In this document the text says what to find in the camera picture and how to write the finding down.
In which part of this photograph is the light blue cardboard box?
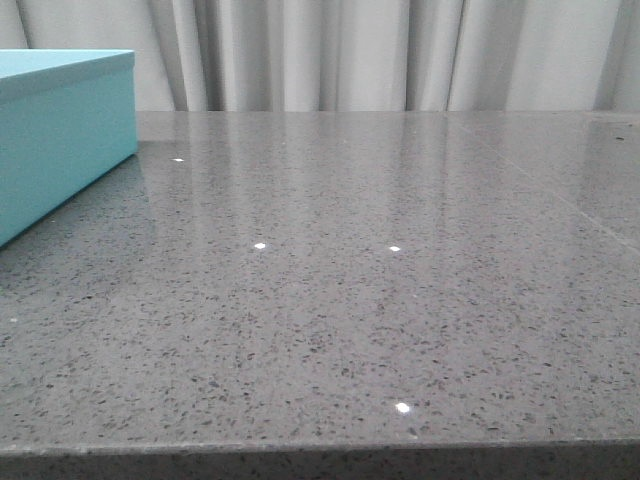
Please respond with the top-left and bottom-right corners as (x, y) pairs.
(1, 49), (137, 243)

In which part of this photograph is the grey pleated curtain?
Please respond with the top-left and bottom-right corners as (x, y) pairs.
(1, 1), (639, 111)

